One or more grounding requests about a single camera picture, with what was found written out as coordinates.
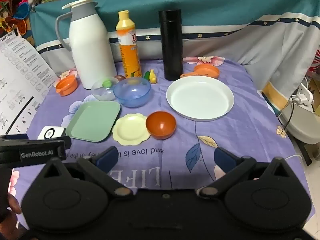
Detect white printed instruction sheet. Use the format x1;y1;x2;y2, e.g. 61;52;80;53
0;32;58;137

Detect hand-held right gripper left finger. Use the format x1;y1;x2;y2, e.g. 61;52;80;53
37;146;134;198

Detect teal grey star-band cloth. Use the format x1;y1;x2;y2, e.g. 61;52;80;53
29;0;320;120

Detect white thermos jug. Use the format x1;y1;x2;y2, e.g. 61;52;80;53
55;0;117;90

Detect person's left hand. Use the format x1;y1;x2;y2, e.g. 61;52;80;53
0;192;22;234

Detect white round stool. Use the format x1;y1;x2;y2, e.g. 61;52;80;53
280;105;320;145

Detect green square plate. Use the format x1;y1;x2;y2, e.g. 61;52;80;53
66;100;121;143

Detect yellow flower-shaped plate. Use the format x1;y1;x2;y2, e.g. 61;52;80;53
112;113;151;146

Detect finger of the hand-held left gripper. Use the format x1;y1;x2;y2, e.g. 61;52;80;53
0;134;28;141
56;136;72;155

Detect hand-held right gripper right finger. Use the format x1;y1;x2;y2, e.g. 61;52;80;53
199;147;292;198

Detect purple floral tablecloth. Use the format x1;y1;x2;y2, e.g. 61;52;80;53
7;55;303;230

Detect red-brown bowl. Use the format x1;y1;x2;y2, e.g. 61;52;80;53
146;111;177;140

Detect clear plastic bowl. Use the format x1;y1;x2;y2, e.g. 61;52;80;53
91;77;119;101

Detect orange toy pan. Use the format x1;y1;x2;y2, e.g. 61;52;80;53
180;64;220;80

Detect yellow orange detergent bottle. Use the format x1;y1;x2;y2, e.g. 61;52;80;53
115;10;142;78

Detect small white device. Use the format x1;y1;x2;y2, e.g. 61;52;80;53
37;126;63;140

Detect black vacuum flask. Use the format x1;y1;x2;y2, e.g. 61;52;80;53
158;9;184;81

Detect blue transparent bowl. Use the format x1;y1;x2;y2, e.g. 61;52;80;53
113;77;152;108

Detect orange toy pot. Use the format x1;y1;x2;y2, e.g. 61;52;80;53
55;75;78;96

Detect large white round plate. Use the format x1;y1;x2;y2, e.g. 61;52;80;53
166;76;235;122

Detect white power strip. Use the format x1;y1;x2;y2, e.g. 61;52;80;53
297;76;315;105

